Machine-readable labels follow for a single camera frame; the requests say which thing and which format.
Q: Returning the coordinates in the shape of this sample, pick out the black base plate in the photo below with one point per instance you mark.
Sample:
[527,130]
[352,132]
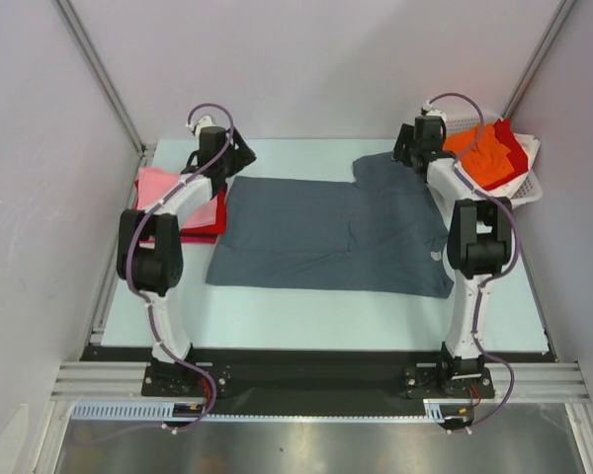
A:
[336,382]

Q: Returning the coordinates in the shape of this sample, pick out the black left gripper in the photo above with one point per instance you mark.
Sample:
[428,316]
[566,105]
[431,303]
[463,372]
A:
[243,156]

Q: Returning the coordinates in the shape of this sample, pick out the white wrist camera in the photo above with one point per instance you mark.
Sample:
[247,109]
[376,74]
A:
[430,110]
[195,126]

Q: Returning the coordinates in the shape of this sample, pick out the orange t shirt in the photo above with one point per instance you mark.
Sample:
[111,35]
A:
[478,154]

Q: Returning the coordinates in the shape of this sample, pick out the pink folded t shirt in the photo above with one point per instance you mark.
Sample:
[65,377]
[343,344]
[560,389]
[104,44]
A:
[194,204]

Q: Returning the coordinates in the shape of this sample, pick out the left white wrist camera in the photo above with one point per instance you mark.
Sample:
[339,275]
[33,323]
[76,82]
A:
[195,126]

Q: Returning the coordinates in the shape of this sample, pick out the aluminium frame post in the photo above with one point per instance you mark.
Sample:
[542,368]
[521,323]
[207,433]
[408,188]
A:
[87,49]
[559,19]

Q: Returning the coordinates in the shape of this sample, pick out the left aluminium frame post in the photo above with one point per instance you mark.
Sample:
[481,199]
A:
[87,49]

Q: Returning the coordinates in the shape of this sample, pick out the white plastic basket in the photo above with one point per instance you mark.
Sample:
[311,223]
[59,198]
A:
[521,190]

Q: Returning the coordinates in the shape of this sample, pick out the red t shirt in basket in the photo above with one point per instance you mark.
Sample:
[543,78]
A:
[512,161]

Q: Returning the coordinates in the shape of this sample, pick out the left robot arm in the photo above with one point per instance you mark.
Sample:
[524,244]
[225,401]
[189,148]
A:
[150,256]

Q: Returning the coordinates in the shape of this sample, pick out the magenta folded t shirt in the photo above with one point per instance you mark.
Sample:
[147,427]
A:
[198,239]

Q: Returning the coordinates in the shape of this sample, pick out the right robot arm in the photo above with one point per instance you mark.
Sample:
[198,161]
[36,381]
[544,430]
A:
[479,249]

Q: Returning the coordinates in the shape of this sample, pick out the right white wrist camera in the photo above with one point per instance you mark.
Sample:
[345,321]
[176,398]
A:
[430,110]

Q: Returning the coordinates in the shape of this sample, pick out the red folded t shirt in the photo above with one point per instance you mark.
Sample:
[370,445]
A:
[220,217]

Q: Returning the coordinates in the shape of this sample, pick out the white slotted cable duct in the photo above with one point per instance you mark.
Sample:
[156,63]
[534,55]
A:
[183,413]

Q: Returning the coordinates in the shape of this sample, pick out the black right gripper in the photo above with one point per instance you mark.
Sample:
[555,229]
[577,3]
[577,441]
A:
[405,149]

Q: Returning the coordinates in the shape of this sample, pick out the grey blue t shirt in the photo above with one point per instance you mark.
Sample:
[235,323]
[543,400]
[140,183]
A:
[375,233]

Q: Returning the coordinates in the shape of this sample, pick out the right aluminium frame post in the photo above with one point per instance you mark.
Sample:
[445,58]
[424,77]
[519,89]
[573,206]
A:
[559,19]

